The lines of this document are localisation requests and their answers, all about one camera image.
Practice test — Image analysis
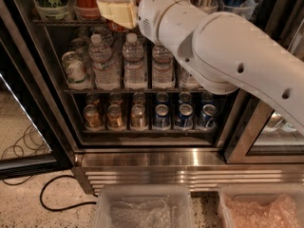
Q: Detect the bottom wire shelf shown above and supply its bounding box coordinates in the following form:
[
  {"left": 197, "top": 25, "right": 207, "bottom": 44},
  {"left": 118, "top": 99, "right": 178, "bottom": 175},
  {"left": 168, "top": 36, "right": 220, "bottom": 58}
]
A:
[{"left": 82, "top": 129, "right": 215, "bottom": 135}]

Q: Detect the gold can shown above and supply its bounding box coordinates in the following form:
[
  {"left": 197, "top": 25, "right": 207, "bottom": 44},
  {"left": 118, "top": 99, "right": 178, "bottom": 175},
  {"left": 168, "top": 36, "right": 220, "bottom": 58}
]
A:
[
  {"left": 106, "top": 104, "right": 125, "bottom": 131},
  {"left": 130, "top": 104, "right": 147, "bottom": 131},
  {"left": 83, "top": 104, "right": 104, "bottom": 131}
]

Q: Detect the black power cable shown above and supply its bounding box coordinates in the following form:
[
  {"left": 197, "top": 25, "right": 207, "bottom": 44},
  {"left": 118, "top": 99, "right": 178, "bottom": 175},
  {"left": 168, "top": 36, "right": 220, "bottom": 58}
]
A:
[{"left": 39, "top": 174, "right": 98, "bottom": 213}]

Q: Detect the right front gold can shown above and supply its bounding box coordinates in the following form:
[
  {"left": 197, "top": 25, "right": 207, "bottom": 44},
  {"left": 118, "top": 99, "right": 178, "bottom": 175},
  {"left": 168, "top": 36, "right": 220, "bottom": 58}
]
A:
[{"left": 130, "top": 104, "right": 147, "bottom": 131}]

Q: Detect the middle clear water bottle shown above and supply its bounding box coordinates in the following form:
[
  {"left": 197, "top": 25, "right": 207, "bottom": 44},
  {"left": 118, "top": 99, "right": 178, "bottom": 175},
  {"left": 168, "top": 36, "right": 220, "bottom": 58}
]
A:
[{"left": 123, "top": 33, "right": 147, "bottom": 90}]

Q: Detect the right clear water bottle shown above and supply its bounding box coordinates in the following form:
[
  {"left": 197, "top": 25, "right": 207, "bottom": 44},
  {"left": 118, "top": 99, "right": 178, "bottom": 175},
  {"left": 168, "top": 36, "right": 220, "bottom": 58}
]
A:
[{"left": 152, "top": 46, "right": 175, "bottom": 88}]

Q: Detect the wire shelf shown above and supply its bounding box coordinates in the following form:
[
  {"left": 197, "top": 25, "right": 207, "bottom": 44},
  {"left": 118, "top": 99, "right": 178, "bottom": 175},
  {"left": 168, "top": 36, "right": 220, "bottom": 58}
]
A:
[
  {"left": 64, "top": 88, "right": 203, "bottom": 94},
  {"left": 32, "top": 19, "right": 106, "bottom": 27},
  {"left": 82, "top": 129, "right": 215, "bottom": 135}
]

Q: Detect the green white can middle shelf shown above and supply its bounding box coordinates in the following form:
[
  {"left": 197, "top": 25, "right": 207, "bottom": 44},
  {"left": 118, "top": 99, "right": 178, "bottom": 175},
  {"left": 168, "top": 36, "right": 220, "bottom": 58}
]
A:
[{"left": 62, "top": 51, "right": 92, "bottom": 90}]

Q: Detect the middle wire shelf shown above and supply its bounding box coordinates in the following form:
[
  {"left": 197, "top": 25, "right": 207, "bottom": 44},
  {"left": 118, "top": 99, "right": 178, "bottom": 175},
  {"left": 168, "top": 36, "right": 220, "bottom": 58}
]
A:
[{"left": 64, "top": 88, "right": 203, "bottom": 94}]

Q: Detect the silver can behind right door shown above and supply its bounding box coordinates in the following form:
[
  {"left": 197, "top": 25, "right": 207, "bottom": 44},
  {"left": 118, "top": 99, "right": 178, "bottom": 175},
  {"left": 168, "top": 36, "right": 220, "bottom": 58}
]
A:
[{"left": 280, "top": 120, "right": 297, "bottom": 133}]

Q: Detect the clear bin pink bubble wrap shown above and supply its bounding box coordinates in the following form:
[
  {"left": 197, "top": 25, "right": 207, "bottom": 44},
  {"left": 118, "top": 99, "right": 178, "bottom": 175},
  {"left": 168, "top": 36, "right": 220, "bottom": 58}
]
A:
[{"left": 218, "top": 183, "right": 304, "bottom": 228}]

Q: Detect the open glass fridge door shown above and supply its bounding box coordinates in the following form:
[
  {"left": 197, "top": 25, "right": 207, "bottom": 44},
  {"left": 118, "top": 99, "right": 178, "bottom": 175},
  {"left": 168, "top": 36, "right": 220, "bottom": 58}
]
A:
[{"left": 0, "top": 4, "right": 72, "bottom": 180}]

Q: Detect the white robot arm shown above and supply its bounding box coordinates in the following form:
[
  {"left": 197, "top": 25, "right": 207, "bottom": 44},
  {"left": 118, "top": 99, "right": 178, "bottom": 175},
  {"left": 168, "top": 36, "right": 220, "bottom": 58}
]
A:
[{"left": 97, "top": 0, "right": 304, "bottom": 133}]

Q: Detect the right front blue can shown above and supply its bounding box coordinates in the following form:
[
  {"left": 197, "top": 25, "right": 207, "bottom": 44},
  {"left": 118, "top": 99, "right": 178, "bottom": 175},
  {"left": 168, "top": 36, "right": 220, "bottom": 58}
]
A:
[{"left": 197, "top": 104, "right": 218, "bottom": 130}]

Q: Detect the clear water bottle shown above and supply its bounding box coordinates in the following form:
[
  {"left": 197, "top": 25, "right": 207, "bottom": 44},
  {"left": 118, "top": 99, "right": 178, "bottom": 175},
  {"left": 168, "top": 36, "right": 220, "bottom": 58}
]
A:
[
  {"left": 152, "top": 46, "right": 175, "bottom": 88},
  {"left": 88, "top": 34, "right": 120, "bottom": 90},
  {"left": 123, "top": 33, "right": 147, "bottom": 90}
]

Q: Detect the right closed fridge door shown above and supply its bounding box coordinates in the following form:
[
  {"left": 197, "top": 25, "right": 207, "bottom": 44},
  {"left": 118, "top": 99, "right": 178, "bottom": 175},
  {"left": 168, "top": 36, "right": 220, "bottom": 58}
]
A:
[{"left": 224, "top": 90, "right": 304, "bottom": 164}]

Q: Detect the left clear water bottle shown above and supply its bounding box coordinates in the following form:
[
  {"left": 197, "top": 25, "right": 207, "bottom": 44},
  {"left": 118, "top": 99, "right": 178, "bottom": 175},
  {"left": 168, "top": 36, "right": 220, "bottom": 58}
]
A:
[{"left": 88, "top": 34, "right": 120, "bottom": 90}]

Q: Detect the left front gold can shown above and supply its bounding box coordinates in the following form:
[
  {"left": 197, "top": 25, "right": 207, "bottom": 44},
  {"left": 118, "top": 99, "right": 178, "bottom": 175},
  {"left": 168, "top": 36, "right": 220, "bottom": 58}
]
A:
[{"left": 83, "top": 104, "right": 104, "bottom": 131}]

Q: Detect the middle front gold can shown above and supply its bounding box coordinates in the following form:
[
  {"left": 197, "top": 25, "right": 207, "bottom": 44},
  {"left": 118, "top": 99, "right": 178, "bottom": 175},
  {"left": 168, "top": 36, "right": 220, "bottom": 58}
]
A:
[{"left": 106, "top": 104, "right": 125, "bottom": 131}]

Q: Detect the stainless fridge base grille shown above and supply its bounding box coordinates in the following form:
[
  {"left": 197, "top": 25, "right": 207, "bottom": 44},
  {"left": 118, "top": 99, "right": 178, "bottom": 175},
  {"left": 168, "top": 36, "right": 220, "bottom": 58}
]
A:
[{"left": 72, "top": 149, "right": 304, "bottom": 194}]

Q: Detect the top wire shelf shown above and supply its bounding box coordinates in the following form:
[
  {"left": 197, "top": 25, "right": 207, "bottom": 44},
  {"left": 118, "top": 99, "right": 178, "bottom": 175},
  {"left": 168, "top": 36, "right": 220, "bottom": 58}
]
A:
[{"left": 32, "top": 19, "right": 106, "bottom": 27}]

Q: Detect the left front blue can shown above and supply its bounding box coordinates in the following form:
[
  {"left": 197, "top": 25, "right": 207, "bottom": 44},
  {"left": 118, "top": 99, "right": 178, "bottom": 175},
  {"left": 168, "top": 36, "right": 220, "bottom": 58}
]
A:
[{"left": 153, "top": 104, "right": 170, "bottom": 129}]

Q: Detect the left brown tea bottle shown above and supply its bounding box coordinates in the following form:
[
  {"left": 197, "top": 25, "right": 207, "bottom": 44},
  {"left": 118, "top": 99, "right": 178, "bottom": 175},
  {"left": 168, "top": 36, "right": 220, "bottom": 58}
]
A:
[{"left": 179, "top": 66, "right": 200, "bottom": 89}]

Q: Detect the clear bin with bubble wrap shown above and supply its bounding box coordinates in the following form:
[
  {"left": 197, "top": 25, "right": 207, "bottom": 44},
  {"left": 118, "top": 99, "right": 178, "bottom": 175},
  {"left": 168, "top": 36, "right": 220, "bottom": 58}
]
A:
[{"left": 92, "top": 184, "right": 194, "bottom": 228}]

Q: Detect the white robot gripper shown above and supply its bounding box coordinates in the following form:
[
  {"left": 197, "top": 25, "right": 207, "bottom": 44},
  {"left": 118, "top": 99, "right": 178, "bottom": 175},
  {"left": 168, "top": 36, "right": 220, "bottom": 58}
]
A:
[{"left": 96, "top": 0, "right": 203, "bottom": 48}]

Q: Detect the middle front blue can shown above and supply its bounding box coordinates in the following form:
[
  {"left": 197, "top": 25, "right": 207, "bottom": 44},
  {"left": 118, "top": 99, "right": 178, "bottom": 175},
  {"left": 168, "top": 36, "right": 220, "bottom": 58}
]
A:
[{"left": 174, "top": 104, "right": 193, "bottom": 129}]

